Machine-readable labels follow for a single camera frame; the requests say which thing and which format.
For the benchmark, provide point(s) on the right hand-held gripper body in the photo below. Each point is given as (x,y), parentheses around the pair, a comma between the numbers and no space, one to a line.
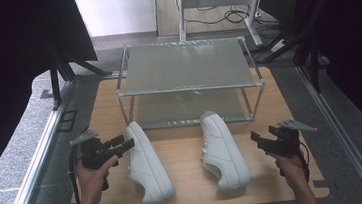
(286,142)

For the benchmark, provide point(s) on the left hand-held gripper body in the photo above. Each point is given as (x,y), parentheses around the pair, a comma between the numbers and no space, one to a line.
(95,152)

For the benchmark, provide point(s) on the person's right hand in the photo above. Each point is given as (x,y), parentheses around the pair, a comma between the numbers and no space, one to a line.
(291,170)

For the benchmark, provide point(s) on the person's left hand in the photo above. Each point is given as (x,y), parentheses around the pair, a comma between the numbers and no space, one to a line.
(91,182)

